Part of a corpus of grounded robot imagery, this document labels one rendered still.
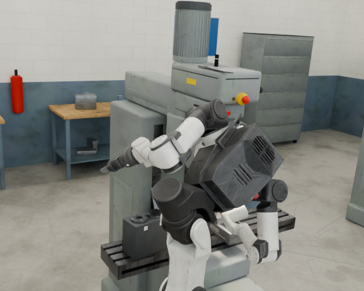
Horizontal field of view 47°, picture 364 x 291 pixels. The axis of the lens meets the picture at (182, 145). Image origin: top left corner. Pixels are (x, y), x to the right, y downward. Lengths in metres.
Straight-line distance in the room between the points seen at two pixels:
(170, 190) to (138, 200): 1.21
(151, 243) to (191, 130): 0.82
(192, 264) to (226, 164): 0.41
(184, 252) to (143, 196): 1.02
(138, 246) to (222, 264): 0.48
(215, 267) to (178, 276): 0.63
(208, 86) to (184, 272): 0.89
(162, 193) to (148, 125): 1.08
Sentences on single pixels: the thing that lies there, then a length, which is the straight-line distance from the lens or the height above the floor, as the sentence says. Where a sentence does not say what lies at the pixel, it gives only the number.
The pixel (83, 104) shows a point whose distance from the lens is 5.87.
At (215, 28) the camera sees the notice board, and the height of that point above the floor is 2.05.
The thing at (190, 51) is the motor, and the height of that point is 1.95.
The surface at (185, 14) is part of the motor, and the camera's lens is 2.33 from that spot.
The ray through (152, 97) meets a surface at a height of 1.65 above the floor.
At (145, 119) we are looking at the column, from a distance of 2.47.
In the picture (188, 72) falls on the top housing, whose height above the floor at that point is 1.85.
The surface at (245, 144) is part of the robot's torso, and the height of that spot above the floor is 1.67.
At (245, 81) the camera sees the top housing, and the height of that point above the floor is 1.84.
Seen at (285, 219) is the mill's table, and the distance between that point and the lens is 2.78.
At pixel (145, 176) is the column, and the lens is 2.58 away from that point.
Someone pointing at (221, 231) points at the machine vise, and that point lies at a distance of 2.41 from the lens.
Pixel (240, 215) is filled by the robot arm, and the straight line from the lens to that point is 2.05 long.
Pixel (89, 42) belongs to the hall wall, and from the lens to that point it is 6.36.
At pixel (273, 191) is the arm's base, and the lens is 1.79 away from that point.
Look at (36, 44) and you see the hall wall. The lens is 6.14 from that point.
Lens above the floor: 2.09
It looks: 16 degrees down
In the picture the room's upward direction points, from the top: 3 degrees clockwise
